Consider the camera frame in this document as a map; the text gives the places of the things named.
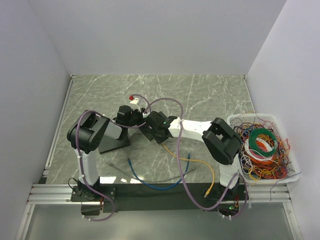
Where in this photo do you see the black network switch box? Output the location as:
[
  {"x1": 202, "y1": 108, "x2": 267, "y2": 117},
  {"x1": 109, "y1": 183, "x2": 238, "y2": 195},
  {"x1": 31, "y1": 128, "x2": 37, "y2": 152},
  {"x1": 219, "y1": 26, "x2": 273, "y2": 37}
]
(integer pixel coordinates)
[{"x1": 98, "y1": 122, "x2": 130, "y2": 154}]

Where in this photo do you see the blue ethernet cable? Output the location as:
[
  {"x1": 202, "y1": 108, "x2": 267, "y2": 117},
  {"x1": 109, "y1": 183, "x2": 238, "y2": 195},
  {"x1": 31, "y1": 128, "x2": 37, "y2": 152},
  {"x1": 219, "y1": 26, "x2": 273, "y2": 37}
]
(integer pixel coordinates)
[{"x1": 127, "y1": 151, "x2": 192, "y2": 190}]

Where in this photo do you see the yellow ethernet cable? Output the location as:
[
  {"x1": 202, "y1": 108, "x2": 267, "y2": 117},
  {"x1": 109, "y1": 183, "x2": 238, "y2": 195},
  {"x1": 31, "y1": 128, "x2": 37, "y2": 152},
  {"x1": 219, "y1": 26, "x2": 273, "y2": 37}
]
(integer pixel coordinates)
[{"x1": 161, "y1": 142, "x2": 216, "y2": 200}]

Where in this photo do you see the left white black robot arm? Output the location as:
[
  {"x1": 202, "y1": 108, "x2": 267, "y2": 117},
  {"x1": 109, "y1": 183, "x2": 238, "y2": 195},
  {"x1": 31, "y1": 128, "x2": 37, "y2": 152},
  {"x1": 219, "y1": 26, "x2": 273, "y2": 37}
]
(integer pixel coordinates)
[{"x1": 67, "y1": 103, "x2": 146, "y2": 201}]

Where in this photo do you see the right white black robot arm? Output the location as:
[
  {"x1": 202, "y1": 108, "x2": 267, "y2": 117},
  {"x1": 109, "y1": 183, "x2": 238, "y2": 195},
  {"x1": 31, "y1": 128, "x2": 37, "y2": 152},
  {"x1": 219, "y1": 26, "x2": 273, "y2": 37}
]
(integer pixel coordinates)
[{"x1": 144, "y1": 111, "x2": 241, "y2": 200}]

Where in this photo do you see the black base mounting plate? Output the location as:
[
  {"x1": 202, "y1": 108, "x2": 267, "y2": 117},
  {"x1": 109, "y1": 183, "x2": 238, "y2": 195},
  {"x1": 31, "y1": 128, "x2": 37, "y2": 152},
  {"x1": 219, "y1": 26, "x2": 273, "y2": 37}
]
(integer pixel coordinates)
[{"x1": 70, "y1": 182, "x2": 249, "y2": 216}]

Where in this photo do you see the white plastic basket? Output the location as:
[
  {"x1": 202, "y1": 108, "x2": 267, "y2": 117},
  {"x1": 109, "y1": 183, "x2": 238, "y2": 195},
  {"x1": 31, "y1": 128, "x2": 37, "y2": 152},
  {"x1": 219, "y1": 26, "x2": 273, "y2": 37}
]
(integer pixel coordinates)
[{"x1": 227, "y1": 112, "x2": 301, "y2": 185}]

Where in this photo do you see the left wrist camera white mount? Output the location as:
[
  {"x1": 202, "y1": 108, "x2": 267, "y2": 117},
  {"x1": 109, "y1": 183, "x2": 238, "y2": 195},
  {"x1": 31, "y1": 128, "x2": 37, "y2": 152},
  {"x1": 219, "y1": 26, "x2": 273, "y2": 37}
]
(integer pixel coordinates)
[{"x1": 128, "y1": 95, "x2": 145, "y2": 112}]

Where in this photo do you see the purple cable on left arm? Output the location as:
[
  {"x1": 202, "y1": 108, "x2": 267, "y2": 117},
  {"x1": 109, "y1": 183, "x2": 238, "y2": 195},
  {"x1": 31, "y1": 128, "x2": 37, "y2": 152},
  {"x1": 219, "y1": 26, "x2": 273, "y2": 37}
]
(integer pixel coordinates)
[{"x1": 76, "y1": 93, "x2": 151, "y2": 223}]

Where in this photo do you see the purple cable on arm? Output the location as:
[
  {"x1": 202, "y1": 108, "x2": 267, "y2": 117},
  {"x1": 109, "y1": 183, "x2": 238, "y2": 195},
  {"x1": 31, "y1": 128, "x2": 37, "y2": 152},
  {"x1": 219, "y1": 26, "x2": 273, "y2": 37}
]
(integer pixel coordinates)
[
  {"x1": 76, "y1": 93, "x2": 151, "y2": 223},
  {"x1": 144, "y1": 97, "x2": 251, "y2": 221}
]

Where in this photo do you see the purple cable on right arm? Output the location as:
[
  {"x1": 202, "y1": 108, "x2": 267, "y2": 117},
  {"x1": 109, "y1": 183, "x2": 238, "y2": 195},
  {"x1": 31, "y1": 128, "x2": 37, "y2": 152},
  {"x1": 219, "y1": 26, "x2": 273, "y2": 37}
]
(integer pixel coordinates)
[{"x1": 144, "y1": 97, "x2": 251, "y2": 221}]

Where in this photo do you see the grey ethernet cable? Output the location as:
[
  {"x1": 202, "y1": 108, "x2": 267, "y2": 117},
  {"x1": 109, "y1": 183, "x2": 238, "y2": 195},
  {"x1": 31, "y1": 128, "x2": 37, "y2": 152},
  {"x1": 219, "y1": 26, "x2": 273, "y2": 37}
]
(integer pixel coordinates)
[{"x1": 107, "y1": 161, "x2": 197, "y2": 183}]

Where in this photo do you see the aluminium rail on table edge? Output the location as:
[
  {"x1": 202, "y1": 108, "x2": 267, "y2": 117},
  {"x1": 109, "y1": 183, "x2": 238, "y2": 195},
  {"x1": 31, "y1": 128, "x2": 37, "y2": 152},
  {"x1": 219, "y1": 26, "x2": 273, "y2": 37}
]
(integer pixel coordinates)
[{"x1": 42, "y1": 74, "x2": 76, "y2": 178}]

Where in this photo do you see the tangle of coloured wires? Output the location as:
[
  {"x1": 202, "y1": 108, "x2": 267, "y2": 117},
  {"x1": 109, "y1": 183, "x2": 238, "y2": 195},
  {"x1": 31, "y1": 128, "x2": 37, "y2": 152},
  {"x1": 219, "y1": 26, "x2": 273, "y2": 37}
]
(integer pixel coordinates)
[{"x1": 228, "y1": 111, "x2": 302, "y2": 202}]

